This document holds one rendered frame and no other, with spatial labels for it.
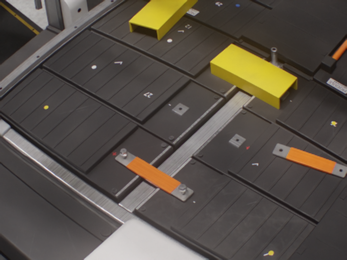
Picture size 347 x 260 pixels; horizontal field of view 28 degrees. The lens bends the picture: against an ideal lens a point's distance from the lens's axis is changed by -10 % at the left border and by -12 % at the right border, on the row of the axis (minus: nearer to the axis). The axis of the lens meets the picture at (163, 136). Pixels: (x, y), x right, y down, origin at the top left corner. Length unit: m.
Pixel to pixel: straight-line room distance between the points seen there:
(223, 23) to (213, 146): 0.33
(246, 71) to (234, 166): 0.21
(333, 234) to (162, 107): 0.44
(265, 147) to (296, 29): 0.33
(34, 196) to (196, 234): 0.26
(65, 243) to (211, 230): 0.25
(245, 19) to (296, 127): 0.33
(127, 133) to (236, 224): 0.28
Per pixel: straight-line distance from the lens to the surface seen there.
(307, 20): 1.57
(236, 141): 1.32
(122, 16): 1.60
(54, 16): 1.78
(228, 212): 1.21
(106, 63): 1.49
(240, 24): 1.55
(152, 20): 1.53
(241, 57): 1.44
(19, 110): 1.44
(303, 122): 1.34
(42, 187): 1.16
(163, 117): 1.38
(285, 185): 1.25
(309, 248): 1.16
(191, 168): 1.29
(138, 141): 1.34
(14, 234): 1.12
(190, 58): 1.47
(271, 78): 1.40
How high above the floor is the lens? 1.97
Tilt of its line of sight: 47 degrees down
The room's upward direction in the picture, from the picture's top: 8 degrees counter-clockwise
